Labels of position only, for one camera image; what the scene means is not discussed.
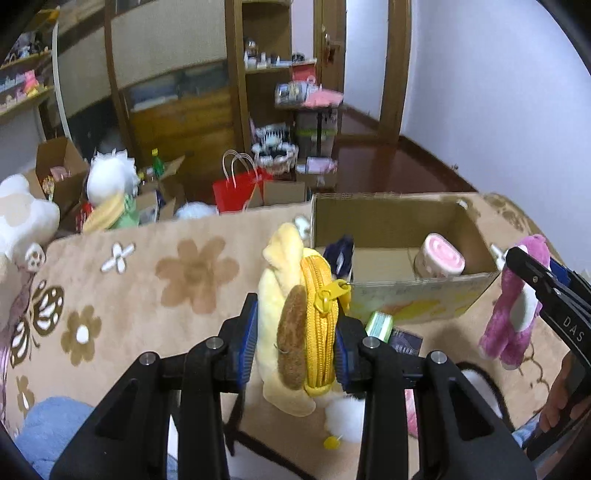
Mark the cardboard box with flaps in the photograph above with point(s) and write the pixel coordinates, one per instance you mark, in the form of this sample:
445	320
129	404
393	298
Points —
168	187

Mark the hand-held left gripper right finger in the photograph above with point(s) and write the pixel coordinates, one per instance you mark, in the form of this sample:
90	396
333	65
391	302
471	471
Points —
342	355

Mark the yellow plush zipper pouch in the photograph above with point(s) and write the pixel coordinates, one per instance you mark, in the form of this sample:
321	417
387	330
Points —
286	277

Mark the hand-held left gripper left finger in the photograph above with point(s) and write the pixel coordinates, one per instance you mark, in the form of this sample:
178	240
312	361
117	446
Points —
248	337

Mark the white duck plush toy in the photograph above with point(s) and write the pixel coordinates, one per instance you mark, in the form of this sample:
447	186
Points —
111	177

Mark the wooden wall shelf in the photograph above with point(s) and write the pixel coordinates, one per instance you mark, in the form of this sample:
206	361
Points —
23	104

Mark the purple plush bear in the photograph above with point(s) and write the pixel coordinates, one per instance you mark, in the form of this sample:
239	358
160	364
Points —
508	323

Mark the white cream plush toy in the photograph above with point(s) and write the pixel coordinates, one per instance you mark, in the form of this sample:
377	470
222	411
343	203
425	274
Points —
18	217

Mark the dark printed packet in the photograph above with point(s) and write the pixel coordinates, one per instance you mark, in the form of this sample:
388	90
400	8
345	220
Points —
406	344

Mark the wooden corner shelf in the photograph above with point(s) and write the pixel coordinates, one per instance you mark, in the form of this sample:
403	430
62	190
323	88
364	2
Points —
272	69

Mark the white curved pole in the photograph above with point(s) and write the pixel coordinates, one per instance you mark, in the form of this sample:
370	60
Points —
59	83

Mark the white lace basket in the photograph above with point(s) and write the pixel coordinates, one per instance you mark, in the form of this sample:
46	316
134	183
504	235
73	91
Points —
274	154

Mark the wooden wardrobe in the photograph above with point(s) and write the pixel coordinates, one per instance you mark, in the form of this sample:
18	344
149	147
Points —
184	120

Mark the wooden door frame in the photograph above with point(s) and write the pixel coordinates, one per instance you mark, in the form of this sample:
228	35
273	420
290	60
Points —
396	69

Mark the white fluffy plush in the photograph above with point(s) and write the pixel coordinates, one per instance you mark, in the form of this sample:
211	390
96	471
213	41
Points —
196	211

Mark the pink small box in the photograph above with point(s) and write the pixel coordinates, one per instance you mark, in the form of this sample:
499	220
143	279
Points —
318	167

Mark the small cluttered table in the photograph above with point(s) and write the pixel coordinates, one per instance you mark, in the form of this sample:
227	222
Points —
307	97

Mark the tall brown cardboard box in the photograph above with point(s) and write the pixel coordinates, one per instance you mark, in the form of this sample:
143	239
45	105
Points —
62	159

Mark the beige floral blanket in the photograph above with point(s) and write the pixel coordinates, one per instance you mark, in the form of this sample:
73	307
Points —
161	323

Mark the white pom-pom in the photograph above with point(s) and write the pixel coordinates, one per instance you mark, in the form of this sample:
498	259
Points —
344	417

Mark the green bottle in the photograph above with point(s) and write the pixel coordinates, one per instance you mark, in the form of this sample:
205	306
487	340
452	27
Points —
158	164

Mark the pink soft item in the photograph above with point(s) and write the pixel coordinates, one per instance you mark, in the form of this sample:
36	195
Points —
411	410

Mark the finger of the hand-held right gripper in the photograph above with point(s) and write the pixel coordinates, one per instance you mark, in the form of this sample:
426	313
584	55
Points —
565	277
531	274

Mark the low cardboard box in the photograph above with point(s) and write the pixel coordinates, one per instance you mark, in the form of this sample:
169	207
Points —
284	193

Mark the pink swirl roll plush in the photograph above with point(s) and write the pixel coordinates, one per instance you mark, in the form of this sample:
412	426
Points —
438	261

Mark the red gift bag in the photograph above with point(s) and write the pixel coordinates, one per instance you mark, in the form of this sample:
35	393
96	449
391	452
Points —
235	191

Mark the green packet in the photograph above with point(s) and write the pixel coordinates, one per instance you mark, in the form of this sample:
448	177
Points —
379	325

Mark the person's right hand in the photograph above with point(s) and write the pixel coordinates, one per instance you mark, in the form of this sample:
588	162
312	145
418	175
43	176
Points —
556	397

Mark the black white plush toy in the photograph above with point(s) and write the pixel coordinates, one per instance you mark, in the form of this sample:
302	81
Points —
480	392

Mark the dark blue plush toy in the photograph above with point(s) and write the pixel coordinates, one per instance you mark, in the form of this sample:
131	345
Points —
339	256

